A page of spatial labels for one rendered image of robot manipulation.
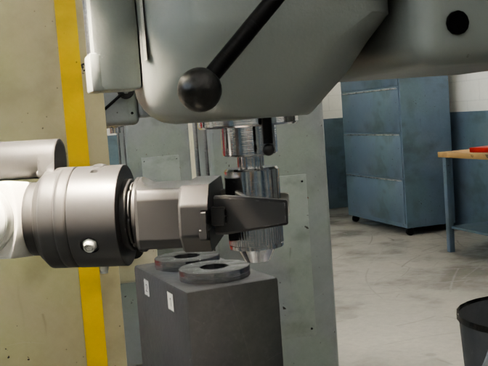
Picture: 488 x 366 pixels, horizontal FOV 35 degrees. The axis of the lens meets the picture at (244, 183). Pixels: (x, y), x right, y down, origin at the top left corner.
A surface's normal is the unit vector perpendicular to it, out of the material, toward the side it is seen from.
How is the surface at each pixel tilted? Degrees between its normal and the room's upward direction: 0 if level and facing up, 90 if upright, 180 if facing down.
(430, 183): 90
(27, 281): 90
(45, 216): 79
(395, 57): 117
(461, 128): 90
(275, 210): 90
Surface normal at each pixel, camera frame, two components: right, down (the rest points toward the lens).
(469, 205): -0.95, 0.09
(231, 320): 0.41, 0.05
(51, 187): -0.09, -0.59
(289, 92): 0.35, 0.65
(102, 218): -0.08, 0.00
